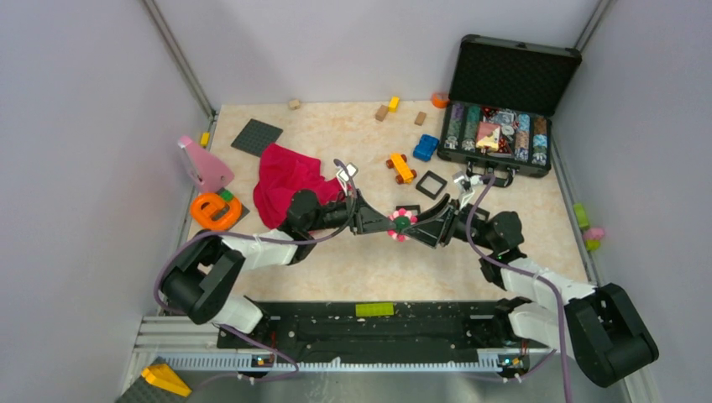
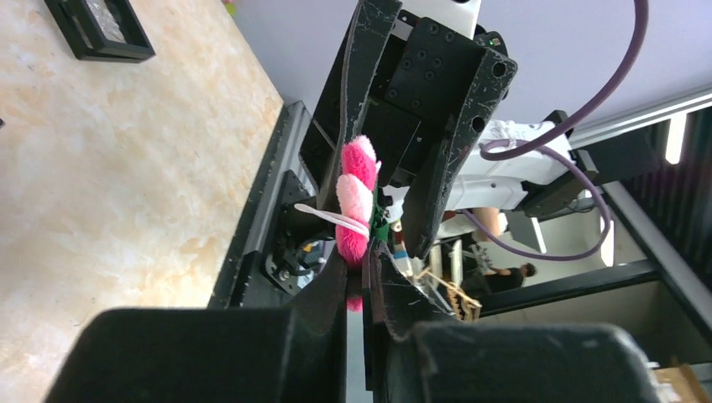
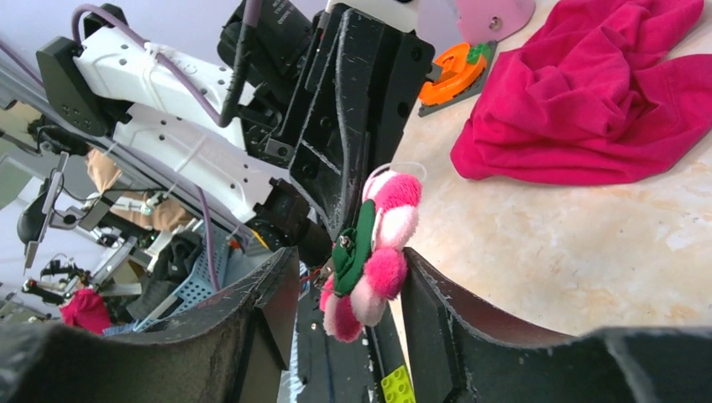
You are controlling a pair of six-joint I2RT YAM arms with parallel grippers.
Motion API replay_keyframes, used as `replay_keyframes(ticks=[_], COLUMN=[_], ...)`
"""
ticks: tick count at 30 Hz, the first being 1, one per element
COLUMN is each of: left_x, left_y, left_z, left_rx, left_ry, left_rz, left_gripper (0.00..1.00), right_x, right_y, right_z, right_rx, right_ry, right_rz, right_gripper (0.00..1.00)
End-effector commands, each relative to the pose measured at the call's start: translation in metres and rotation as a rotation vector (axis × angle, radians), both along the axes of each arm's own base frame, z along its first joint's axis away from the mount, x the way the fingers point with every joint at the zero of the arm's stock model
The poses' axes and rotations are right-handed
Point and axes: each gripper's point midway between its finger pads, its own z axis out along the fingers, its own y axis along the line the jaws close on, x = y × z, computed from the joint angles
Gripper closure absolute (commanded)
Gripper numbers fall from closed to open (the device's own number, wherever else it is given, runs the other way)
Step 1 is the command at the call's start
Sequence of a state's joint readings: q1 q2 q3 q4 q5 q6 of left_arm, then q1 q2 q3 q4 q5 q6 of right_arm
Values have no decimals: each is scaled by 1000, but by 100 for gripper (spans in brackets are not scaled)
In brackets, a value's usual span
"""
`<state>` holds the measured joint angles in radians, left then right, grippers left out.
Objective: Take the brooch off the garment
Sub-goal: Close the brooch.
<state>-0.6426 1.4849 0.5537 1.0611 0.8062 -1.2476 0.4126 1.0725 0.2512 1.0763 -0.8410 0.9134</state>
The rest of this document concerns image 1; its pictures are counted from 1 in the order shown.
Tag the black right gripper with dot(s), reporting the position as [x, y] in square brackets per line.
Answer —
[433, 231]

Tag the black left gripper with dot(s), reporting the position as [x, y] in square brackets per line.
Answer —
[367, 219]

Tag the pink flower brooch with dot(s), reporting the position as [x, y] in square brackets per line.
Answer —
[402, 219]

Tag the magenta garment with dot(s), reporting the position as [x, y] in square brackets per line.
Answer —
[282, 173]

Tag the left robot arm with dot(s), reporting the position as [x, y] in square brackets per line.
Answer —
[198, 281]

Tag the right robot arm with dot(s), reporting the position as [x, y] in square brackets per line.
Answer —
[597, 326]

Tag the yellow toy car red wheels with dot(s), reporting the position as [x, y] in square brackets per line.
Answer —
[403, 173]

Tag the blue toy car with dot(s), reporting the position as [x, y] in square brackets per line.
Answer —
[425, 148]

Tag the green flat brick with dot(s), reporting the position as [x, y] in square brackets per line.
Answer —
[375, 309]

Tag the playing card box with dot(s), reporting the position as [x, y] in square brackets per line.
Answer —
[488, 136]

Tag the black poker chip case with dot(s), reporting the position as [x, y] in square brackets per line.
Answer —
[514, 84]

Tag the orange object behind case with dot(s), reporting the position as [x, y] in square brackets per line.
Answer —
[440, 100]

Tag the dark grey building baseplate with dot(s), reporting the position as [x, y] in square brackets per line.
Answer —
[255, 137]

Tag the green pink toy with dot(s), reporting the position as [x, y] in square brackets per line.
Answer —
[592, 236]

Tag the orange plastic toy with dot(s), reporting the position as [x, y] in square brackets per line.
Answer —
[214, 212]

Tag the pink plastic piece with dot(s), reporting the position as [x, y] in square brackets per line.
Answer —
[206, 170]

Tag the small yellow block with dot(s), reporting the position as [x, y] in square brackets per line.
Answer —
[205, 139]

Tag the yellow wedge brick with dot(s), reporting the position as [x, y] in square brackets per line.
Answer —
[164, 377]

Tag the black square frame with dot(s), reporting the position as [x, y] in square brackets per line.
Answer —
[431, 185]
[414, 209]
[480, 214]

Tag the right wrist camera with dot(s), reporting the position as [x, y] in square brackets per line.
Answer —
[466, 185]

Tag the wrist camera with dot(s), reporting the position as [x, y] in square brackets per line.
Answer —
[345, 175]
[466, 185]

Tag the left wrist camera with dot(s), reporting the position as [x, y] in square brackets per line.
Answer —
[345, 175]

